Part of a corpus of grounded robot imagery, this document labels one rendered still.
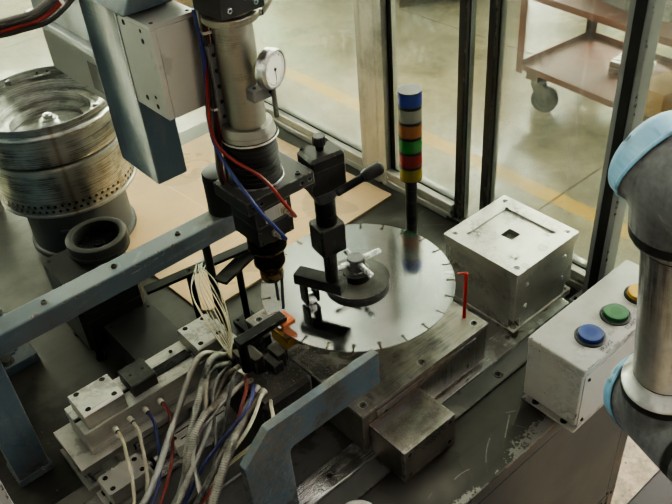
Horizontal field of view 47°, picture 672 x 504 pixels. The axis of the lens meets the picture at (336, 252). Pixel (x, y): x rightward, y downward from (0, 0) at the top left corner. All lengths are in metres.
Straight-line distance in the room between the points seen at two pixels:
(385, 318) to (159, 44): 0.56
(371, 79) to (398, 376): 0.77
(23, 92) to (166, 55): 0.93
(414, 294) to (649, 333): 0.41
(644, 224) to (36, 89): 1.37
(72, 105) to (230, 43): 0.91
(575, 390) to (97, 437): 0.76
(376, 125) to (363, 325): 0.72
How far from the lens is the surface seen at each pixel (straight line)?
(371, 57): 1.78
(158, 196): 1.99
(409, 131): 1.46
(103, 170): 1.71
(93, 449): 1.34
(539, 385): 1.37
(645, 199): 0.89
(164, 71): 0.99
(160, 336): 1.47
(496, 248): 1.48
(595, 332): 1.32
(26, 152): 1.66
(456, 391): 1.40
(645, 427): 1.17
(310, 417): 1.10
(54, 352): 1.64
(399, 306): 1.27
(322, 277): 1.24
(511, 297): 1.46
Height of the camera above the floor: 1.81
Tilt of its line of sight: 38 degrees down
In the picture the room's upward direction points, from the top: 5 degrees counter-clockwise
